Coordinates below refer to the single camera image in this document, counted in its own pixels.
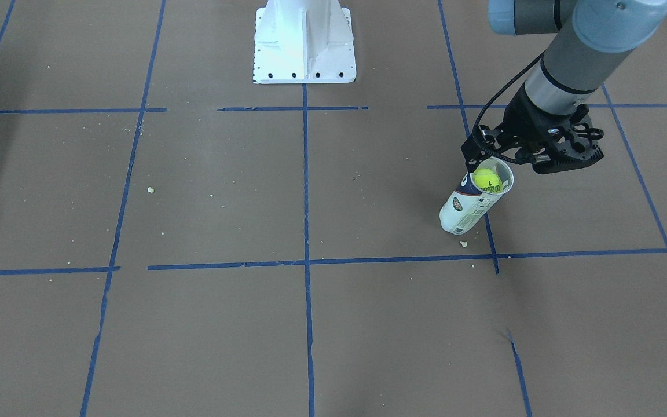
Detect yellow tennis ball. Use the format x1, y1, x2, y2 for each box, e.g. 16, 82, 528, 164
472, 168, 503, 193

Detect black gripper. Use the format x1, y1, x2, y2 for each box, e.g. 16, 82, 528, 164
461, 84, 577, 172

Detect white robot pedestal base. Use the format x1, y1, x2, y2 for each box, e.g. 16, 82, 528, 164
252, 1, 357, 85

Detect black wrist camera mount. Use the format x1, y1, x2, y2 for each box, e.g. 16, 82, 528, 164
532, 104, 604, 174

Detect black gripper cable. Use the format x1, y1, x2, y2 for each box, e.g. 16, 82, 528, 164
471, 52, 545, 166

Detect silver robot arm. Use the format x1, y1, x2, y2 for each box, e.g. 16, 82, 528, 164
461, 1, 667, 174

